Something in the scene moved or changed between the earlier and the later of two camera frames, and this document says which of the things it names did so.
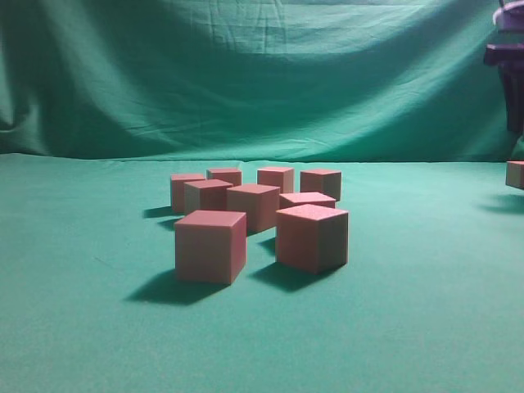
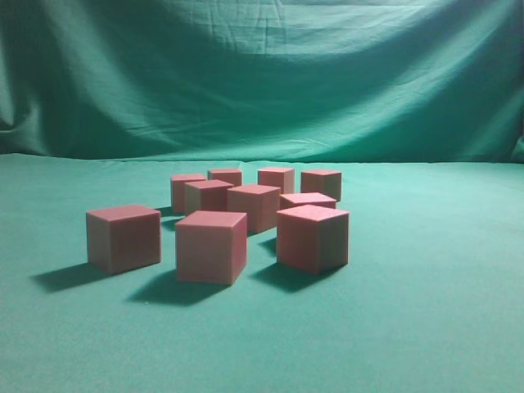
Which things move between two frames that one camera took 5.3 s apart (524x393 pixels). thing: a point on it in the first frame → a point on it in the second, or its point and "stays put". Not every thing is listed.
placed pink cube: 205,195 stays put
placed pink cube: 312,238 stays put
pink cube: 515,173 → 124,238
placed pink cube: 230,176 stays put
